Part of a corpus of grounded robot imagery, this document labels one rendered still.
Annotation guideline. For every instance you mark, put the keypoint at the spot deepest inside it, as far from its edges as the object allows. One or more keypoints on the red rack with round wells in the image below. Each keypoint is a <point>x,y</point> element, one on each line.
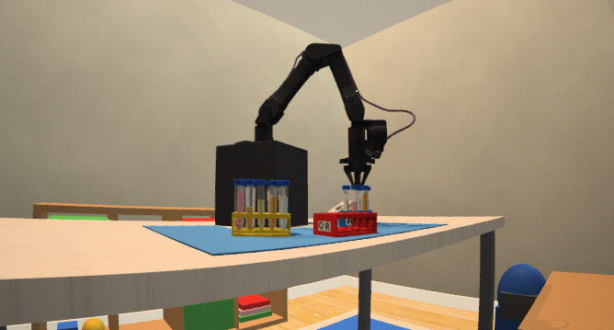
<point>326,224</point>

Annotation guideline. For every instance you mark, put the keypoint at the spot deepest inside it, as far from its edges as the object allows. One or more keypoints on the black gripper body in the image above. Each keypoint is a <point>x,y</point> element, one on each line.
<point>354,161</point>

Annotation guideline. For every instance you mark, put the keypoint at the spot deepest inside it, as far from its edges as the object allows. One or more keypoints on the light blue mat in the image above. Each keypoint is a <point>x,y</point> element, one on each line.
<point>221,242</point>

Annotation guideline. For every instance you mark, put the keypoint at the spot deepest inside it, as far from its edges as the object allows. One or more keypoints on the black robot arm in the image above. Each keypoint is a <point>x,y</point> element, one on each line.
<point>272,110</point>

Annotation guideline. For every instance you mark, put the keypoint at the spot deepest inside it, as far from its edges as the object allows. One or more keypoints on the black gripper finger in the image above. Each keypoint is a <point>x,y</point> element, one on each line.
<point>366,171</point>
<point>356,170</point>

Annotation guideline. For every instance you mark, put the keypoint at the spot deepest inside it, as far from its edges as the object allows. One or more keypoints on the blue tube rack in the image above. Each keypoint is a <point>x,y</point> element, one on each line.
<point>348,222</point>

